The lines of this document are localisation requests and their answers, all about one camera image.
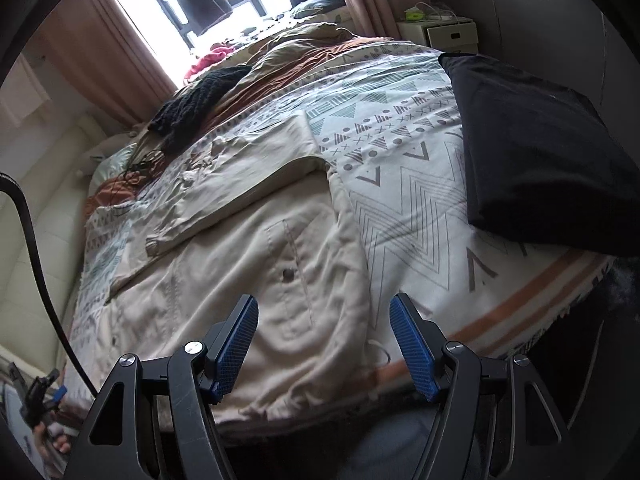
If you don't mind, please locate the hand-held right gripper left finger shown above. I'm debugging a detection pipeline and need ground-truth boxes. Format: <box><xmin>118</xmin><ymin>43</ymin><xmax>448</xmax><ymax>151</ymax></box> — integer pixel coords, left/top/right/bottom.
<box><xmin>70</xmin><ymin>294</ymin><xmax>261</xmax><ymax>480</ymax></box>

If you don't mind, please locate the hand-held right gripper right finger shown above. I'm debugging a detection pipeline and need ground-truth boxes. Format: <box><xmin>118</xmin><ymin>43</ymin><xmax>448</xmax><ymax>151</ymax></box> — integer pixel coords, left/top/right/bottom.
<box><xmin>389</xmin><ymin>292</ymin><xmax>583</xmax><ymax>480</ymax></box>

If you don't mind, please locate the beige jacket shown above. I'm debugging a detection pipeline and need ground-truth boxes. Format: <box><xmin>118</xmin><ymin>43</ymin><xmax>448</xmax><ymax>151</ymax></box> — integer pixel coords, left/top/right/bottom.
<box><xmin>67</xmin><ymin>120</ymin><xmax>386</xmax><ymax>428</ymax></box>

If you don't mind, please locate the person's left hand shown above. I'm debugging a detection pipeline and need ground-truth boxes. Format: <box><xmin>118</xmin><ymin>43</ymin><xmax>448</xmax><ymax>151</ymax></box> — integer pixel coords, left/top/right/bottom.
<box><xmin>35</xmin><ymin>422</ymin><xmax>73</xmax><ymax>456</ymax></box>

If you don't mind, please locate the person's grey clothing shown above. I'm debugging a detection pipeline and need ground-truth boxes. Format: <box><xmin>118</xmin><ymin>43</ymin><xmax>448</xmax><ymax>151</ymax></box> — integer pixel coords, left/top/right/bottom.
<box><xmin>345</xmin><ymin>400</ymin><xmax>446</xmax><ymax>480</ymax></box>

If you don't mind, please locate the bed with patterned duvet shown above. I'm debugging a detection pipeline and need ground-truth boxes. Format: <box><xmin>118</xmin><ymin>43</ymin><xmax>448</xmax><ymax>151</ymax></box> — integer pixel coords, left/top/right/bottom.
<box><xmin>67</xmin><ymin>42</ymin><xmax>621</xmax><ymax>396</ymax></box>

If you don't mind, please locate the pale pillow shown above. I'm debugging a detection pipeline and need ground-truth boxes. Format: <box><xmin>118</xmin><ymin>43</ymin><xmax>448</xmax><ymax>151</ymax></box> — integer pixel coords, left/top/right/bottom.
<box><xmin>90</xmin><ymin>142</ymin><xmax>138</xmax><ymax>186</ymax></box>

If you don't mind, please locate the black folded garment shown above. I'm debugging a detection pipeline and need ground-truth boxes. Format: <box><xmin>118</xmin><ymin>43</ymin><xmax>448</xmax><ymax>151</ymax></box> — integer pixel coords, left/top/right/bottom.
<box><xmin>437</xmin><ymin>52</ymin><xmax>640</xmax><ymax>256</ymax></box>

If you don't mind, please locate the black knit sweater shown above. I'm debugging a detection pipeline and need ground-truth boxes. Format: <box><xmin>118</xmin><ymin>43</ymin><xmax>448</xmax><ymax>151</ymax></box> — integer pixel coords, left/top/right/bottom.
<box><xmin>147</xmin><ymin>65</ymin><xmax>253</xmax><ymax>153</ymax></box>

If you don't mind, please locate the orange bed sheet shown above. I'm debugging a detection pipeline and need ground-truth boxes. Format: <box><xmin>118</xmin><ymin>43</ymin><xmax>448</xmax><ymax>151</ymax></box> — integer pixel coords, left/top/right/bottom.
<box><xmin>82</xmin><ymin>35</ymin><xmax>401</xmax><ymax>216</ymax></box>

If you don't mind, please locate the pink garment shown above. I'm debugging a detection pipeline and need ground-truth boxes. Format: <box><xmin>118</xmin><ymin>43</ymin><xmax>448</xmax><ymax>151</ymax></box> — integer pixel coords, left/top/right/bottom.
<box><xmin>182</xmin><ymin>42</ymin><xmax>236</xmax><ymax>81</ymax></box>

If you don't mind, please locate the beige hanging cloth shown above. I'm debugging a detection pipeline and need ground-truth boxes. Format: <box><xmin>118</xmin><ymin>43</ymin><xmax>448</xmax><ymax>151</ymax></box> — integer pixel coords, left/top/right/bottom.
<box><xmin>0</xmin><ymin>55</ymin><xmax>51</xmax><ymax>126</ymax></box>

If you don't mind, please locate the beige duvet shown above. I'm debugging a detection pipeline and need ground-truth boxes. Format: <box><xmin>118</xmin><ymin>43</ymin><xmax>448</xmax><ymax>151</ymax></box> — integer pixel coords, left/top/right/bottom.
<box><xmin>235</xmin><ymin>20</ymin><xmax>396</xmax><ymax>86</ymax></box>

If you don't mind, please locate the white nightstand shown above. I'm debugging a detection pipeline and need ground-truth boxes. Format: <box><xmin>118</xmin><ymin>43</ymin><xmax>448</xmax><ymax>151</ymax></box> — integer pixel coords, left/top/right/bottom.
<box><xmin>397</xmin><ymin>15</ymin><xmax>478</xmax><ymax>56</ymax></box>

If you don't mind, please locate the dark blue pillow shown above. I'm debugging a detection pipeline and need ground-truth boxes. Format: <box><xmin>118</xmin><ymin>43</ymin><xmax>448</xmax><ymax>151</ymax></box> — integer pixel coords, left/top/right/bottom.
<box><xmin>292</xmin><ymin>0</ymin><xmax>343</xmax><ymax>18</ymax></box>

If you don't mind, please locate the grey wardrobe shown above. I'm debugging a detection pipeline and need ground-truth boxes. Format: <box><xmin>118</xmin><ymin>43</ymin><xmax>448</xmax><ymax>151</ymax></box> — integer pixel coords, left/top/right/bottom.
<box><xmin>425</xmin><ymin>0</ymin><xmax>640</xmax><ymax>126</ymax></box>

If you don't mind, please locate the thick black braided cable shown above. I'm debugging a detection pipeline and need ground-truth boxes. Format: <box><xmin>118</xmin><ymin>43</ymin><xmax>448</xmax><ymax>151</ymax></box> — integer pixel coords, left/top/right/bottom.
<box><xmin>0</xmin><ymin>172</ymin><xmax>101</xmax><ymax>401</ymax></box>

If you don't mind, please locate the tangled black thin cable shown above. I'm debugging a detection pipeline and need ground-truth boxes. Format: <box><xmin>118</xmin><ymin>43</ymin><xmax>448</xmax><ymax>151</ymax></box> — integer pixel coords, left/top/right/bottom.
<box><xmin>112</xmin><ymin>147</ymin><xmax>168</xmax><ymax>196</ymax></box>

